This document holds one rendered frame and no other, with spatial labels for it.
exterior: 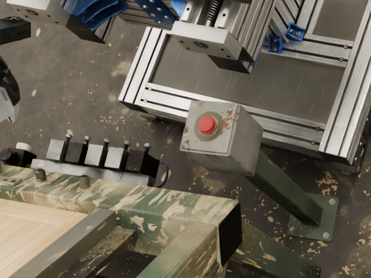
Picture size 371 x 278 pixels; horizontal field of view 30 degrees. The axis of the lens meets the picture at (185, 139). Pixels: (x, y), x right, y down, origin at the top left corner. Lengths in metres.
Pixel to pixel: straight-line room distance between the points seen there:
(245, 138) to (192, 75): 0.91
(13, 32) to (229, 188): 1.49
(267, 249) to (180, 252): 0.46
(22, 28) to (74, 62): 1.85
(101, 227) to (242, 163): 0.34
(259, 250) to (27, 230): 0.55
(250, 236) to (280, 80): 0.78
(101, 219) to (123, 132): 1.20
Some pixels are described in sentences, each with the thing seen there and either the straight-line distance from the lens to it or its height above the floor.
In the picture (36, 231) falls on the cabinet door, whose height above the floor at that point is 0.97.
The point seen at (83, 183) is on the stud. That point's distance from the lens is 1.65.
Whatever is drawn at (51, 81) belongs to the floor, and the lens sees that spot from 2.98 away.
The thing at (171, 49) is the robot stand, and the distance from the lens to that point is 2.48.
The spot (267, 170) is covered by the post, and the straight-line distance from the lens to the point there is 1.77.
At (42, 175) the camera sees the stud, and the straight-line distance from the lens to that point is 1.72.
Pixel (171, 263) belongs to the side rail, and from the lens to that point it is 1.32.
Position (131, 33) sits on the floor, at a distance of 2.86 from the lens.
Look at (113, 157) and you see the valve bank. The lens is 1.77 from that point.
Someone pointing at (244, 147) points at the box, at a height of 0.85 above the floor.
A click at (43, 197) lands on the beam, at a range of 1.67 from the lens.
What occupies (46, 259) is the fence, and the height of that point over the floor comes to 1.08.
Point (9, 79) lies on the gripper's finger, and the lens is 1.08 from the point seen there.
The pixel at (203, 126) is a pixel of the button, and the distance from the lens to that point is 1.47.
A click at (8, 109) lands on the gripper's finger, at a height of 1.40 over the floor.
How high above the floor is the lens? 2.22
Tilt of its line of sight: 60 degrees down
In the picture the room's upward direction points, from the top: 53 degrees counter-clockwise
